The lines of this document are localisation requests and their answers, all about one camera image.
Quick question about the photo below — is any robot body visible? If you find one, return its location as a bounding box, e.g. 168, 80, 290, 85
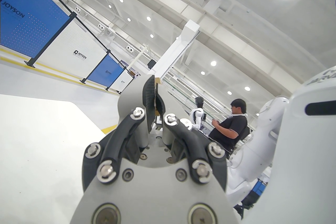
241, 69, 336, 224

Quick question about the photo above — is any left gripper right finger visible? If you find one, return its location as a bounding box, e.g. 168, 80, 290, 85
156, 92, 228, 192

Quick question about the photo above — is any white partition panel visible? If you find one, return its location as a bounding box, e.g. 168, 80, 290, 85
106, 69, 135, 93
33, 15, 112, 84

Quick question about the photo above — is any blue partition panel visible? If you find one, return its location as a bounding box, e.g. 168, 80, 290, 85
81, 50, 125, 86
0, 0, 77, 68

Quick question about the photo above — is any person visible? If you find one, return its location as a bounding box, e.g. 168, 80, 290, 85
209, 98, 250, 157

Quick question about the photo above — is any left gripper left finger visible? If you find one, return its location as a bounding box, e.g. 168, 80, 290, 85
82, 75, 158, 192

